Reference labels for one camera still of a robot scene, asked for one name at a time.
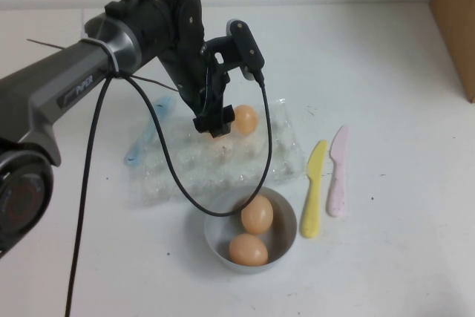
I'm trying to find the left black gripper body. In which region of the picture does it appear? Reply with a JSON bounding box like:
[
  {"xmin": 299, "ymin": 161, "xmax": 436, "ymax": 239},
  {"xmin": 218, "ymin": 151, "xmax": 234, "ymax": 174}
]
[{"xmin": 159, "ymin": 46, "xmax": 229, "ymax": 122}]

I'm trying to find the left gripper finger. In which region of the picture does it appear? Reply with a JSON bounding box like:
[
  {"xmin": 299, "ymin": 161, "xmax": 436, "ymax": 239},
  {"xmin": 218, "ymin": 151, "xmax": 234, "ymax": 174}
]
[
  {"xmin": 217, "ymin": 106, "xmax": 237, "ymax": 139},
  {"xmin": 192, "ymin": 115, "xmax": 216, "ymax": 138}
]

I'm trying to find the clear plastic egg tray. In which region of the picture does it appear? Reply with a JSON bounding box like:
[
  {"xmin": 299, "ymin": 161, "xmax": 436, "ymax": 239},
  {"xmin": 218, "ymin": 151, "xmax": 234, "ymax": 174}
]
[{"xmin": 129, "ymin": 97, "xmax": 301, "ymax": 207}]

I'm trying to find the brown cardboard box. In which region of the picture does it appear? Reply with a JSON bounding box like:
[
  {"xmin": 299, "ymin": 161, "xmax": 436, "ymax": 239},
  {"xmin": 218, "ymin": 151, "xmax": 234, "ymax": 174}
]
[{"xmin": 429, "ymin": 0, "xmax": 475, "ymax": 105}]

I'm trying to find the light blue plastic spoon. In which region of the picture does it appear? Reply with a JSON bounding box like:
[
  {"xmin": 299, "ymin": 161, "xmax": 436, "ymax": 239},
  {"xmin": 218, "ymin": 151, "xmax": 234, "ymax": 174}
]
[{"xmin": 123, "ymin": 94, "xmax": 177, "ymax": 167}]

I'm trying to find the grey round bowl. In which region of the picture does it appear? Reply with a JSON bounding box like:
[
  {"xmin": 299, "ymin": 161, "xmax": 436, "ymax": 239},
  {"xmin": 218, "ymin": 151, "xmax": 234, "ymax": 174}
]
[{"xmin": 203, "ymin": 186, "xmax": 298, "ymax": 275}]

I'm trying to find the yellow plastic knife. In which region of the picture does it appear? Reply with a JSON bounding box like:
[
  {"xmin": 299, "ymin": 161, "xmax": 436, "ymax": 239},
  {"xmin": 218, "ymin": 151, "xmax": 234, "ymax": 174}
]
[{"xmin": 299, "ymin": 140, "xmax": 329, "ymax": 240}]

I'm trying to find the pink plastic knife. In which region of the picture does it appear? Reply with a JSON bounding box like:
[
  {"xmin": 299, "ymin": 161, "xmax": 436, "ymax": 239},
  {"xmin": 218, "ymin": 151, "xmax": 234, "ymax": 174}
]
[{"xmin": 325, "ymin": 125, "xmax": 351, "ymax": 219}]

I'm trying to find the black camera cable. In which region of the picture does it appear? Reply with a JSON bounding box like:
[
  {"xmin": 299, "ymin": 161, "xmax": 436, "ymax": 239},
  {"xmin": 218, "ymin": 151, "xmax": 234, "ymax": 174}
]
[{"xmin": 63, "ymin": 70, "xmax": 275, "ymax": 317}]

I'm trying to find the black camera bracket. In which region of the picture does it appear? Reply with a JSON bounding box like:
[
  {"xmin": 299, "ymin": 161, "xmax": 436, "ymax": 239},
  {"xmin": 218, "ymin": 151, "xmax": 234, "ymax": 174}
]
[{"xmin": 201, "ymin": 34, "xmax": 243, "ymax": 75}]

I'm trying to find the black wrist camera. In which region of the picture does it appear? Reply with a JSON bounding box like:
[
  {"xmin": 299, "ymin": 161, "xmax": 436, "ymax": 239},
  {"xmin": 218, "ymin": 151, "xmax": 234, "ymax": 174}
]
[{"xmin": 225, "ymin": 17, "xmax": 266, "ymax": 83}]

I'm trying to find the white cable tie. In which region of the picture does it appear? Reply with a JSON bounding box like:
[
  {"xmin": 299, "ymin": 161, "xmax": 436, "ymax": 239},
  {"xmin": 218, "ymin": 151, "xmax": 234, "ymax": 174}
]
[{"xmin": 82, "ymin": 37, "xmax": 123, "ymax": 77}]

